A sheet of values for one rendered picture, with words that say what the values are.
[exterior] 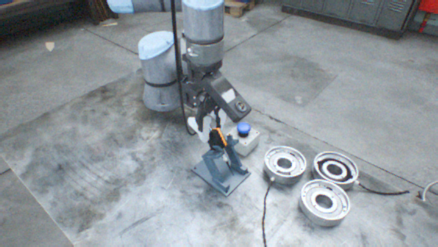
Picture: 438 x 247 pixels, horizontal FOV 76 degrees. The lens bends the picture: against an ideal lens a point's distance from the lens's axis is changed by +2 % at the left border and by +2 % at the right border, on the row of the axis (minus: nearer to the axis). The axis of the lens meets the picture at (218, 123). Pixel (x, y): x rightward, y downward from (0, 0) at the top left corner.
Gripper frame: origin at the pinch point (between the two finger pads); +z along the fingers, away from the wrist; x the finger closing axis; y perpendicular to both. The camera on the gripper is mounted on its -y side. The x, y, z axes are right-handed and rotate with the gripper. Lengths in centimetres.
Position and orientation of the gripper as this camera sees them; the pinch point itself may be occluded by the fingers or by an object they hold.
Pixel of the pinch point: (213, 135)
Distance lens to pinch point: 67.4
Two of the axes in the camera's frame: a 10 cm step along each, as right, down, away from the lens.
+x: -6.8, 4.8, -5.6
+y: -7.4, -4.4, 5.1
